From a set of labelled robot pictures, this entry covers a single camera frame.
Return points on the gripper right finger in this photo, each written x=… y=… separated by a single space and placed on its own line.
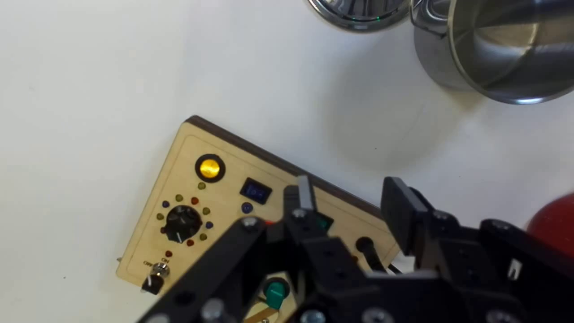
x=453 y=251

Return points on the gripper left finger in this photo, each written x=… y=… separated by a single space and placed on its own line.
x=233 y=260

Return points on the red round object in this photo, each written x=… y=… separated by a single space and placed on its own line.
x=556 y=222

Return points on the steel pot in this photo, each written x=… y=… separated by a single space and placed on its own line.
x=497 y=45

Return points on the steel bowl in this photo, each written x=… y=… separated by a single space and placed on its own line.
x=358 y=13

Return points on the wooden switch board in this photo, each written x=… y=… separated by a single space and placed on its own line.
x=206 y=211

